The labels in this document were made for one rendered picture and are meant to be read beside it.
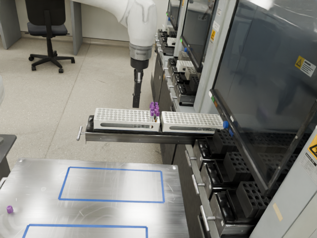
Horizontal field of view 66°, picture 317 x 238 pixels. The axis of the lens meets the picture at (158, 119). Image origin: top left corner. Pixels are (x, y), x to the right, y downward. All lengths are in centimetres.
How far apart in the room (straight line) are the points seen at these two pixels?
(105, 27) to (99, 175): 387
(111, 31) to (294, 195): 423
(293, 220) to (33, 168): 83
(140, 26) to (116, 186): 57
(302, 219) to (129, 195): 51
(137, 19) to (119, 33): 371
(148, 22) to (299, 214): 74
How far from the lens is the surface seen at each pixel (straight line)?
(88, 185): 91
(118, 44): 469
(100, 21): 462
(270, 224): 84
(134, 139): 115
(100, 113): 116
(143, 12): 93
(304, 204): 71
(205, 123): 120
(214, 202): 97
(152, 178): 93
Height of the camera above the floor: 151
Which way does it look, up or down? 34 degrees down
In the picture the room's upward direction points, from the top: 9 degrees clockwise
